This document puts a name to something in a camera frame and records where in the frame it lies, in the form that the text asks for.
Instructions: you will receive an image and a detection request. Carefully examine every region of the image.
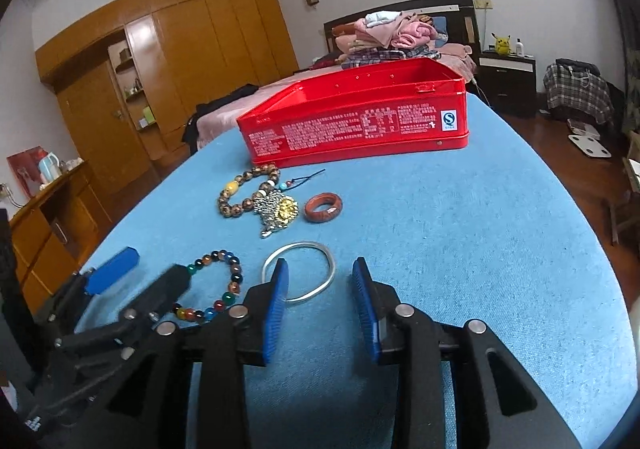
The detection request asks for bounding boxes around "multicolour agate bead bracelet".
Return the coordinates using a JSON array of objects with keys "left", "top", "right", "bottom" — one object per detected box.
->
[{"left": 171, "top": 248, "right": 244, "bottom": 323}]

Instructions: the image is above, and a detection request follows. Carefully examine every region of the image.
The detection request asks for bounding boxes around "silver bangle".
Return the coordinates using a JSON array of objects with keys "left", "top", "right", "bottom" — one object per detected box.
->
[{"left": 260, "top": 241, "right": 337, "bottom": 306}]

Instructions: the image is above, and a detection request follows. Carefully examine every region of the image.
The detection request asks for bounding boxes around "red-brown wooden ring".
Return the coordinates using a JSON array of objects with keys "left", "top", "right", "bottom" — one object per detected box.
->
[{"left": 304, "top": 191, "right": 344, "bottom": 224}]

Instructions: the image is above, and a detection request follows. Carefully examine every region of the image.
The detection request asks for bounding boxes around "brown wooden bead bracelet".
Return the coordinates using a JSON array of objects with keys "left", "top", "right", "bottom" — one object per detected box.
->
[{"left": 216, "top": 163, "right": 282, "bottom": 220}]

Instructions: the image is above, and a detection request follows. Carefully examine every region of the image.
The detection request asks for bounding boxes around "wooden side cabinet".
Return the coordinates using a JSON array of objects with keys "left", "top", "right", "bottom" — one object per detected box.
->
[{"left": 11, "top": 162, "right": 113, "bottom": 313}]

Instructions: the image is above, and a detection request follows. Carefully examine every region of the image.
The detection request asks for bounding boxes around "light blue kettle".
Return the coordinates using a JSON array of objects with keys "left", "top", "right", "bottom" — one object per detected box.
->
[{"left": 38, "top": 150, "right": 62, "bottom": 184}]

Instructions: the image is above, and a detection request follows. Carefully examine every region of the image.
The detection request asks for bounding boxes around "blue table cloth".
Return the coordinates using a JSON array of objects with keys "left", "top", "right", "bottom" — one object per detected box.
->
[{"left": 80, "top": 97, "right": 638, "bottom": 448}]

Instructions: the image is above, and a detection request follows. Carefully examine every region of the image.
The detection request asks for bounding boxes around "black garment on bed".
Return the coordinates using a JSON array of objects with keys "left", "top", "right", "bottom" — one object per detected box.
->
[{"left": 181, "top": 84, "right": 258, "bottom": 156}]

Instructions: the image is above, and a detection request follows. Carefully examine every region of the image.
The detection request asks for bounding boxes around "wooden wardrobe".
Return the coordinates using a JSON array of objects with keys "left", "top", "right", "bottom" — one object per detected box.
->
[{"left": 35, "top": 0, "right": 298, "bottom": 206}]

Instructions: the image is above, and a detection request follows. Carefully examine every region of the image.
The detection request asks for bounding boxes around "red metal tin box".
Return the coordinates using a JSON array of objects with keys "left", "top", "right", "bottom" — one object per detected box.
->
[{"left": 238, "top": 58, "right": 469, "bottom": 168}]

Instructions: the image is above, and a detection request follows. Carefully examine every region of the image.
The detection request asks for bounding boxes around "dark bedside table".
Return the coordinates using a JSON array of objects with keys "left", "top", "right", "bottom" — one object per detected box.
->
[{"left": 476, "top": 52, "right": 538, "bottom": 119}]

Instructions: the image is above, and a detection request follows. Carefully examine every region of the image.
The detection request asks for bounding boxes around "small wooden stool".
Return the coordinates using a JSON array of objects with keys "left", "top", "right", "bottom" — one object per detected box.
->
[{"left": 608, "top": 132, "right": 639, "bottom": 245}]

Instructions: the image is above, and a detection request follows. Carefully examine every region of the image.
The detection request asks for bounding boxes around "white bathroom scale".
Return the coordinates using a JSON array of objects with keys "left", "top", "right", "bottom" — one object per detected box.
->
[{"left": 568, "top": 134, "right": 612, "bottom": 159}]

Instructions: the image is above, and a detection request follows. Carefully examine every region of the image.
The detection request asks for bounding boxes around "pile of folded clothes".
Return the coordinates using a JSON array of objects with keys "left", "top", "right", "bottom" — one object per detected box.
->
[{"left": 331, "top": 10, "right": 448, "bottom": 69}]

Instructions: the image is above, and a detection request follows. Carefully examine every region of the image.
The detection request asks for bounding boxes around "bed with pink cover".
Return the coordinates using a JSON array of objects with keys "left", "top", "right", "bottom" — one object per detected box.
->
[{"left": 196, "top": 0, "right": 480, "bottom": 152}]

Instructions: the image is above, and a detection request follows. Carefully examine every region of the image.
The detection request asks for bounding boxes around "yellow pikachu toy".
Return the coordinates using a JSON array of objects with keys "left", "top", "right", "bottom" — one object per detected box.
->
[{"left": 492, "top": 33, "right": 511, "bottom": 57}]

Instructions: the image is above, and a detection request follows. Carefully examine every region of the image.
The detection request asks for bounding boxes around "white bottle on nightstand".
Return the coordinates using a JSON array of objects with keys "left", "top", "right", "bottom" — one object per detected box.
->
[{"left": 515, "top": 38, "right": 525, "bottom": 57}]

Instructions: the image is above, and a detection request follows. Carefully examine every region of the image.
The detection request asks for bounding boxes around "plaid cloth on chair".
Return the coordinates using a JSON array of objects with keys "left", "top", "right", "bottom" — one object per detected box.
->
[{"left": 542, "top": 58, "right": 614, "bottom": 125}]

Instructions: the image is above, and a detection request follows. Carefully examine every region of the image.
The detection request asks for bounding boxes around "patterned dark curtain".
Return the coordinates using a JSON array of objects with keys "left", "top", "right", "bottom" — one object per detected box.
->
[{"left": 614, "top": 0, "right": 639, "bottom": 133}]

